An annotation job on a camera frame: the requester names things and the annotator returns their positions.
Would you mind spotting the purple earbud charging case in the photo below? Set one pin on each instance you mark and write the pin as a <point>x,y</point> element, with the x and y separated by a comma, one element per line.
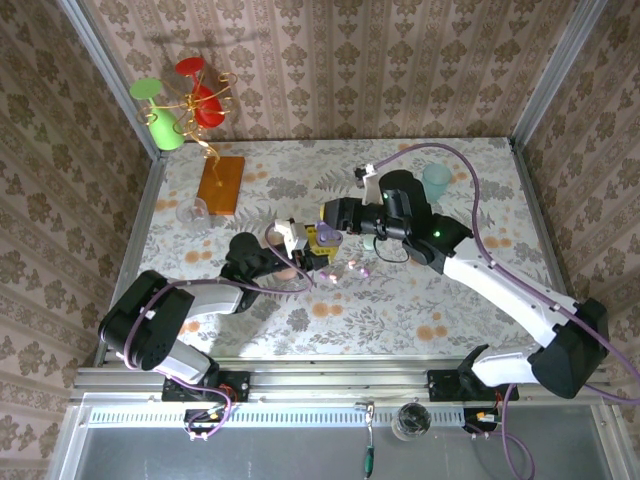
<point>327,234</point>

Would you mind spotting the mint earbud charging case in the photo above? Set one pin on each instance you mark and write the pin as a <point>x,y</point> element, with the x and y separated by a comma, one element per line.
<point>369,244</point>

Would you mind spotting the orange earbud charging case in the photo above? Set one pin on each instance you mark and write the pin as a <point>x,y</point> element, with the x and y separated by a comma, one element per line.
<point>286,274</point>

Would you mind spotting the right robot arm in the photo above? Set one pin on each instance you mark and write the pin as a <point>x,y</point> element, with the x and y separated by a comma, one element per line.
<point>500,285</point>

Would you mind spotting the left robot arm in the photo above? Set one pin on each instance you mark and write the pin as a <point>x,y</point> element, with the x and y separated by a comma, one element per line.
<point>145,325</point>

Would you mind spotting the teal plastic cup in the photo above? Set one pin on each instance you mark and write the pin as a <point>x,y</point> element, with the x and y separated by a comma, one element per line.
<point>440,182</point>

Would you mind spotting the orange wooden rack base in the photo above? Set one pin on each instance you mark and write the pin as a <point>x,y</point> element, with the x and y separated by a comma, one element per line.
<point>222,200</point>

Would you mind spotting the clear wine glass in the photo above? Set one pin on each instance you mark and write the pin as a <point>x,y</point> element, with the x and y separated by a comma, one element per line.
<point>192,210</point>

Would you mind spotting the green plastic wine glass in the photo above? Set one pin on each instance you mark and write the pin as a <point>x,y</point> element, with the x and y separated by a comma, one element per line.
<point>167,132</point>

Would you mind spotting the red plastic wine glass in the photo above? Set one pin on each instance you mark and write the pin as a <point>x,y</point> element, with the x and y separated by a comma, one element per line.
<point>207,112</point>

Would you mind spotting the black power connector box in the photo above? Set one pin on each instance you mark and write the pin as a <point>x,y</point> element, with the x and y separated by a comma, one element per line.
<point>472,425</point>
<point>197,417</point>

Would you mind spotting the clear glass jar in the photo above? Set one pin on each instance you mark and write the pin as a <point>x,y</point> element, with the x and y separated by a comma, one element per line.
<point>414,421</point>

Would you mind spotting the grey metal shelf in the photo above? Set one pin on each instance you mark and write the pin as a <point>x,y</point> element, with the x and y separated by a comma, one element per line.
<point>280,455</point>

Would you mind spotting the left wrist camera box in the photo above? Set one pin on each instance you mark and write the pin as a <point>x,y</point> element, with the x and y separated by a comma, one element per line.
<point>290,232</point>

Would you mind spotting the aluminium table side rail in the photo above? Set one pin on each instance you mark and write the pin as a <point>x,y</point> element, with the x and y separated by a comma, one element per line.
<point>134,240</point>
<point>541,225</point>

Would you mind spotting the aluminium front frame rail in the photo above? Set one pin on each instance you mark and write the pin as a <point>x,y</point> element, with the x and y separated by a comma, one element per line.
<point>340,380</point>

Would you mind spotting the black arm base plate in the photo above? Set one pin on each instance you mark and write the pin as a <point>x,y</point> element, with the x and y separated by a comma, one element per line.
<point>442,387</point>
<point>235,387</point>

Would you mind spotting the aluminium corner post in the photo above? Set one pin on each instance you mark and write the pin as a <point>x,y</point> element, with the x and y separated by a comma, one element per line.
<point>108,70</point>
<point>559,70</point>

